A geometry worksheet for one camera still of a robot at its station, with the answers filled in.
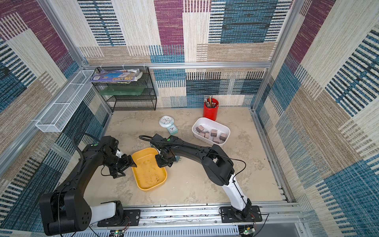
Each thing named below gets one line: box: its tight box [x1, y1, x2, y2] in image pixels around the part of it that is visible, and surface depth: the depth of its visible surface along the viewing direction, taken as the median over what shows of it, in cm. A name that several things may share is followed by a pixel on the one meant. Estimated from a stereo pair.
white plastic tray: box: [191, 117, 231, 147], surface depth 107 cm
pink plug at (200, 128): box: [195, 124, 205, 133], surface depth 107 cm
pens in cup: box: [203, 96, 217, 109], surface depth 104 cm
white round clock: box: [158, 115, 175, 128], surface depth 111 cm
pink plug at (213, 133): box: [210, 129, 218, 138], surface depth 106 cm
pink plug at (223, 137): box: [219, 132, 228, 142], surface depth 103 cm
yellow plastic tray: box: [131, 147, 168, 191], surface depth 91 cm
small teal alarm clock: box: [166, 124, 179, 135], surface depth 107 cm
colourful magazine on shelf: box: [89, 68, 144, 84], surface depth 83 cm
